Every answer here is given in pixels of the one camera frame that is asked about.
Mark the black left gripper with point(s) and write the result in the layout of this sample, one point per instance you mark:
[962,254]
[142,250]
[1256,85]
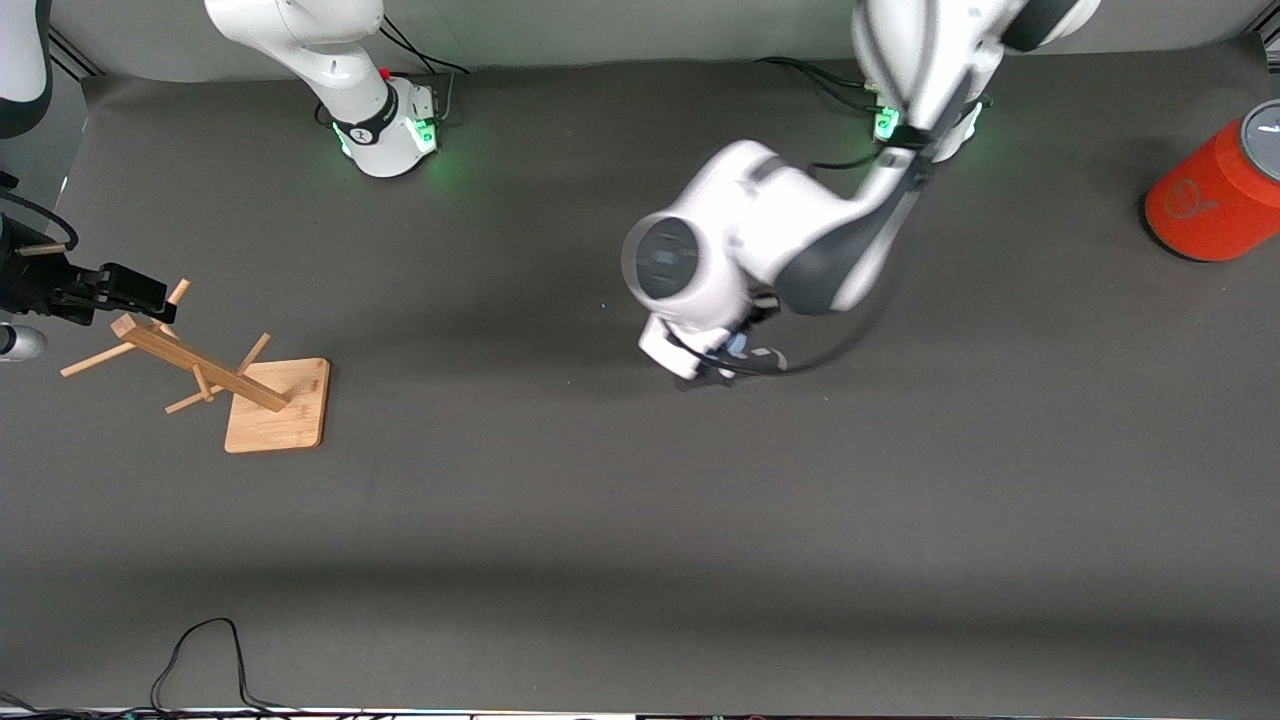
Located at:
[756,314]

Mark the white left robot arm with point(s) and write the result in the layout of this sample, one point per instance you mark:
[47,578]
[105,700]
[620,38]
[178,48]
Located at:
[760,220]

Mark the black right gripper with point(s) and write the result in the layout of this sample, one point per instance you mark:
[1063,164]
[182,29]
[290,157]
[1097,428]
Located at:
[28,282]

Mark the light blue cup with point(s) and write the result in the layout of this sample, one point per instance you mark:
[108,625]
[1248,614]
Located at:
[737,347]

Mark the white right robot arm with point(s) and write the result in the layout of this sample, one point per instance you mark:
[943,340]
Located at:
[330,50]

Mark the dark grey table mat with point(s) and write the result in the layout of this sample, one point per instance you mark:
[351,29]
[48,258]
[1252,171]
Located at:
[640,500]

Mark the orange cylindrical can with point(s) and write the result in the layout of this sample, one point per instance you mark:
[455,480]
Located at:
[1210,200]

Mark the aluminium frame rail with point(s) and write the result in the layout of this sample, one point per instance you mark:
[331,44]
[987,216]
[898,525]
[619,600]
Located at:
[78,58]
[1268,38]

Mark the wooden mug tree rack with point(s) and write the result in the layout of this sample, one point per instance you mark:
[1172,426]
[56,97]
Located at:
[275,405]

